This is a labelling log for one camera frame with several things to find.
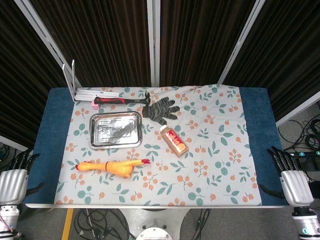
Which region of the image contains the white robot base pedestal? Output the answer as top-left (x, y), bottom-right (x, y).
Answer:
top-left (117, 207), bottom-right (191, 240)

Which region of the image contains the red black claw hammer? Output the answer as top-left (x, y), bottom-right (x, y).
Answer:
top-left (93, 92), bottom-right (152, 106)

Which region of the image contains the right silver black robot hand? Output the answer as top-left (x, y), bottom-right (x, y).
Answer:
top-left (258, 146), bottom-right (315, 208)

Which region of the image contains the white metal bracket rack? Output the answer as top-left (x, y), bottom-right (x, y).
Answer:
top-left (61, 59), bottom-right (120, 104)

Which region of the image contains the blue table cover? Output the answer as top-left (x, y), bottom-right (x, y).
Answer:
top-left (23, 86), bottom-right (289, 207)

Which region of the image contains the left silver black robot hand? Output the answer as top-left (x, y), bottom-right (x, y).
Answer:
top-left (0, 149), bottom-right (47, 205)

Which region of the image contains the white partition frame post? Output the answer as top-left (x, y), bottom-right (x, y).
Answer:
top-left (146, 0), bottom-right (161, 87)
top-left (13, 0), bottom-right (81, 89)
top-left (274, 90), bottom-right (320, 127)
top-left (216, 0), bottom-right (266, 85)

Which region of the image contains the brown drink bottle red label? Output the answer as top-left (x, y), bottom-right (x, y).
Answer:
top-left (159, 124), bottom-right (190, 159)

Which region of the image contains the black power strip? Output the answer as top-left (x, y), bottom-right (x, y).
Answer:
top-left (284, 149), bottom-right (320, 159)

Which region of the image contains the stainless steel tray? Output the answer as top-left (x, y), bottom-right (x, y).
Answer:
top-left (88, 111), bottom-right (144, 150)

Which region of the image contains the grey knit work glove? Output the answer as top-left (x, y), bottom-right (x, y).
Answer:
top-left (141, 97), bottom-right (181, 126)

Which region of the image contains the dark pleated curtain panel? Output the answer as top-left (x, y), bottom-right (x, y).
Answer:
top-left (159, 0), bottom-right (258, 87)
top-left (0, 0), bottom-right (70, 149)
top-left (223, 0), bottom-right (320, 122)
top-left (29, 0), bottom-right (152, 88)

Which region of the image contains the floral printed tablecloth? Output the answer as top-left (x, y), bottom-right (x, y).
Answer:
top-left (53, 84), bottom-right (263, 207)

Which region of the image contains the yellow rubber chicken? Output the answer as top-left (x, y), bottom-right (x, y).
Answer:
top-left (75, 158), bottom-right (152, 179)

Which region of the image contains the black floor cable bundle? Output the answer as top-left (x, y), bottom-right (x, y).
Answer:
top-left (277, 119), bottom-right (320, 151)
top-left (73, 208), bottom-right (132, 240)

